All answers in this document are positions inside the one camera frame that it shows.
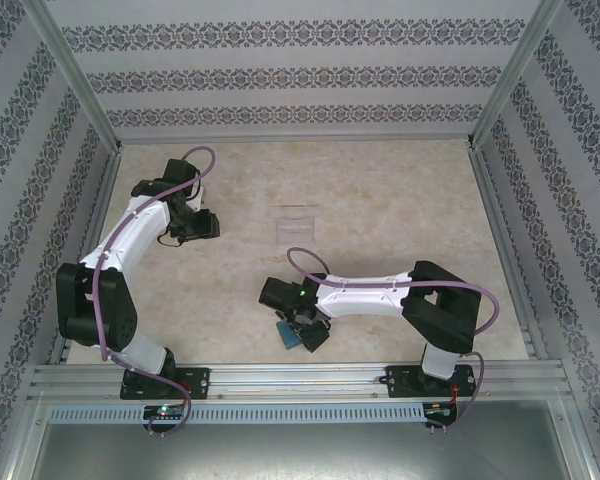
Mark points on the aluminium mounting rail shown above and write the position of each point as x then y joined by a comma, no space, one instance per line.
290,380

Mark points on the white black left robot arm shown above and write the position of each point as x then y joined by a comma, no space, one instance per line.
130,235

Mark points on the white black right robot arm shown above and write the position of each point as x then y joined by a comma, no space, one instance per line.
360,300

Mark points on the small circuit board green light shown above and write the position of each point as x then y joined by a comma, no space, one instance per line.
165,411

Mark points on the aluminium table edge rail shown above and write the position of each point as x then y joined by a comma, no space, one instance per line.
92,240
505,240

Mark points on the teal leather card holder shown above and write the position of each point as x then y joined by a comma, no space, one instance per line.
286,336

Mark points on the grey metal sheet panel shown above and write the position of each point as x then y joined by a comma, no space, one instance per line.
300,452

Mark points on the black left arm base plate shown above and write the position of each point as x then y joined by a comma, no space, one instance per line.
195,382

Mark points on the aluminium frame post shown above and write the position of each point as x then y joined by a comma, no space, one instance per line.
75,75
515,75

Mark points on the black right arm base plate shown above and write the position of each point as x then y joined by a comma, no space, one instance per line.
400,380

